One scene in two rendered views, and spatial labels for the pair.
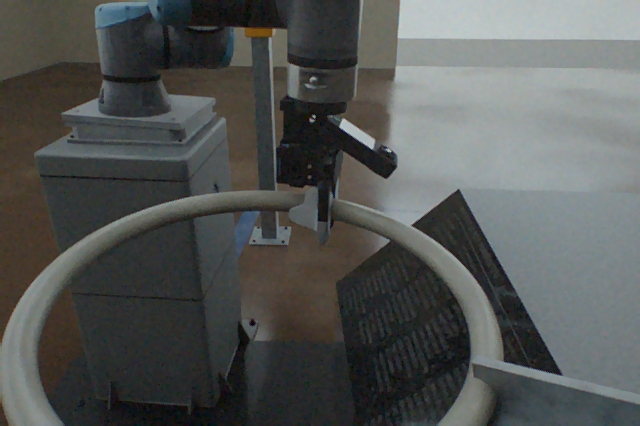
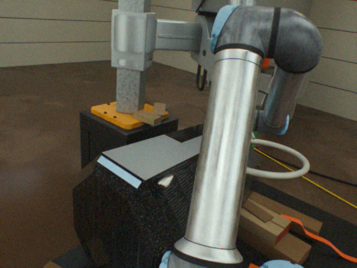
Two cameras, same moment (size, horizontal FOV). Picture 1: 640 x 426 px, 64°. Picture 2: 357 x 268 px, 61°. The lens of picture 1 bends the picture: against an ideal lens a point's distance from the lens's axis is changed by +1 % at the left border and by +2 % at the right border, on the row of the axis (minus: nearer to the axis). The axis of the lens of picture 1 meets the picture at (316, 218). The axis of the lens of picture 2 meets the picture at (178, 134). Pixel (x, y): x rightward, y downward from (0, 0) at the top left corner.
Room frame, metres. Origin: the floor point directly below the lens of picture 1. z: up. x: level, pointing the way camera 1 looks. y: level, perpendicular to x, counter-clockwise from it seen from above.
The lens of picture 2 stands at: (1.90, 0.52, 1.66)
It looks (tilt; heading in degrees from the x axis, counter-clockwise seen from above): 23 degrees down; 215
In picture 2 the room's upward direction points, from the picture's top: 7 degrees clockwise
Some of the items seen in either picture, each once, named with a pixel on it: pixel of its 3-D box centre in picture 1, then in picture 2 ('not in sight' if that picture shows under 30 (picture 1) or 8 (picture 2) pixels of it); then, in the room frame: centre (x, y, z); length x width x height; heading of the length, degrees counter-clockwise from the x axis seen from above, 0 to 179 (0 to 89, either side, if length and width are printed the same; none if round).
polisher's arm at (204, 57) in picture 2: not in sight; (216, 49); (-0.25, -0.71, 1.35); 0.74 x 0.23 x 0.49; 48
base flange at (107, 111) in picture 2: not in sight; (130, 111); (0.16, -1.21, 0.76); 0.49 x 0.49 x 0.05; 87
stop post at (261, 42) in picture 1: (265, 137); not in sight; (2.35, 0.24, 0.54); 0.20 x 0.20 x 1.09; 87
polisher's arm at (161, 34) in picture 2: not in sight; (158, 34); (-0.02, -1.12, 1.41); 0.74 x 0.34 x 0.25; 153
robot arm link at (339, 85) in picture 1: (321, 82); not in sight; (0.67, -0.01, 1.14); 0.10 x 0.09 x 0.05; 168
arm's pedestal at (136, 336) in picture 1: (160, 260); not in sight; (1.40, 0.50, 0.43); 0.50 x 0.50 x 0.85; 84
